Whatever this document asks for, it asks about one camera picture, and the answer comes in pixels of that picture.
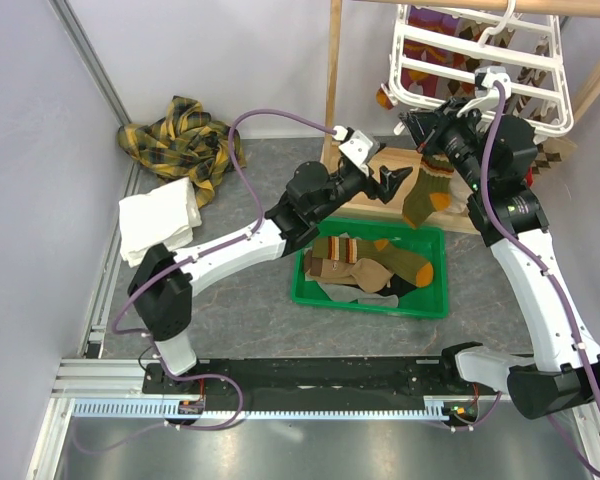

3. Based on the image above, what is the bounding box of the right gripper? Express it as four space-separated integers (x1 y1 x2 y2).
404 96 493 192

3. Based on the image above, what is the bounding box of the olive striped sock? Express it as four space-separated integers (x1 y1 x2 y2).
402 155 454 228
312 236 434 288

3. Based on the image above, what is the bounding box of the white clip hanger rack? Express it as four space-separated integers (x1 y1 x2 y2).
376 4 575 139

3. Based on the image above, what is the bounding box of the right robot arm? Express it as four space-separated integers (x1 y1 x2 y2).
399 99 600 419

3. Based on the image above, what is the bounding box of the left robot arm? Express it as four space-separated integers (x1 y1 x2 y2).
128 159 412 393

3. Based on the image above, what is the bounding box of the wooden hanger stand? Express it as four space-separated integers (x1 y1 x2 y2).
325 1 600 234

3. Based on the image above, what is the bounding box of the purple maroon sock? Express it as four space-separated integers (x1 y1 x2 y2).
376 7 459 110

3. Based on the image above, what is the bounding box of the red white sock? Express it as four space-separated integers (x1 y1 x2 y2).
446 175 472 214

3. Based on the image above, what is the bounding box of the tan sock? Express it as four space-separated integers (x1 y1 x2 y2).
302 253 393 293

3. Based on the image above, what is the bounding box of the black sock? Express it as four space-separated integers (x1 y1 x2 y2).
377 275 418 298

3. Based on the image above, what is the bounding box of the brown argyle sock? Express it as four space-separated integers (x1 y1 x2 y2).
444 19 514 98
531 137 577 175

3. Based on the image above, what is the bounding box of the grey sock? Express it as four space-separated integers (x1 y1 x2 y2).
317 282 399 308

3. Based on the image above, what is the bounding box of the yellow plaid cloth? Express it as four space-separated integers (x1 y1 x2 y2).
116 96 246 207

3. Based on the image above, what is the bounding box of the white folded towel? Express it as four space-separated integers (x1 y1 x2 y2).
119 178 202 267

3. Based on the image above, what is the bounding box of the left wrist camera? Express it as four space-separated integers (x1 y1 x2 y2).
333 125 381 177

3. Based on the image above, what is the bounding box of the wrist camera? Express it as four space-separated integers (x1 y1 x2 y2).
333 125 381 177
457 66 512 117

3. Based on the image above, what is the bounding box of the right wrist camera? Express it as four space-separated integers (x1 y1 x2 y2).
457 66 512 117

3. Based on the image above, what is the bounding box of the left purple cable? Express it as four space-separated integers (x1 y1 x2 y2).
69 109 344 456

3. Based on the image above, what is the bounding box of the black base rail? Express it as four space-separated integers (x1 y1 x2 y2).
142 356 496 413

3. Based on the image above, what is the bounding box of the slotted cable duct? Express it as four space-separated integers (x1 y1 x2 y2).
73 398 451 421

